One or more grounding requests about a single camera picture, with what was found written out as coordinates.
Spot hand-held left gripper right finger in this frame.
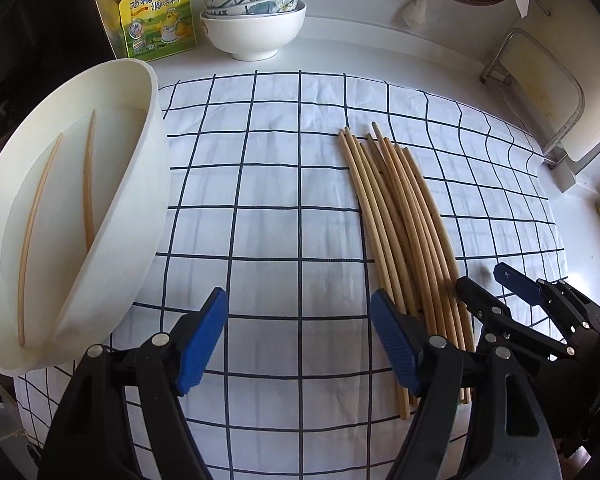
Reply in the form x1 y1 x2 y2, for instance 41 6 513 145
370 287 563 480

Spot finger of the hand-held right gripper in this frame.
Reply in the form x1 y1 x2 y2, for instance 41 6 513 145
493 262 600 333
455 276 578 361

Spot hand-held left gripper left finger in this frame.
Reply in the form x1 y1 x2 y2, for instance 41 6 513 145
37 287 230 480

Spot pile of wooden chopsticks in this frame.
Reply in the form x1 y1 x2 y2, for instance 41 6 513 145
338 120 477 420

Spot white plastic basin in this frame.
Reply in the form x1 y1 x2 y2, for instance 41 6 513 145
0 58 172 376

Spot wooden chopstick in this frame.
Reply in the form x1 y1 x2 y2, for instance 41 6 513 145
17 132 64 347
82 109 97 251

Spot white black checkered cloth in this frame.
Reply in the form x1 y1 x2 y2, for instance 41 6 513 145
12 71 570 480

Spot plain white bowl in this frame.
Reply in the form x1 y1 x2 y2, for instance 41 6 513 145
200 1 307 62

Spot yellow seasoning pouch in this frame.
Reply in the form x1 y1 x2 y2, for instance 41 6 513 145
116 0 197 62

